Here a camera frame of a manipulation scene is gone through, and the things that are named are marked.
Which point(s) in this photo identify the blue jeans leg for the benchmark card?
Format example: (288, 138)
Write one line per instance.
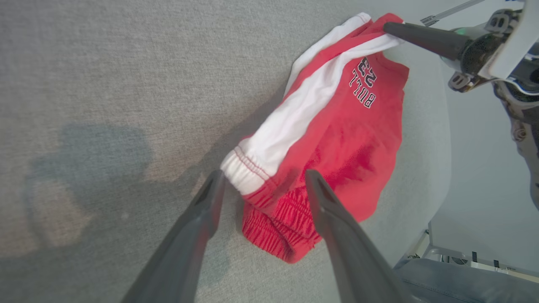
(463, 286)

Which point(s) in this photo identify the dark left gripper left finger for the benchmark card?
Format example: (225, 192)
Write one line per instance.
(185, 252)

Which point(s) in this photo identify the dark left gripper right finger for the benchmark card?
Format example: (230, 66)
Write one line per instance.
(353, 261)

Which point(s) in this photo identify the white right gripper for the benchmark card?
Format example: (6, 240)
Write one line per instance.
(505, 46)

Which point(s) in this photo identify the thin grey metal bar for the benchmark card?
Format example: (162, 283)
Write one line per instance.
(450, 12)

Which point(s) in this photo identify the red shorts with white stripe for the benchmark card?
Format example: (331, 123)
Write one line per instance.
(349, 147)

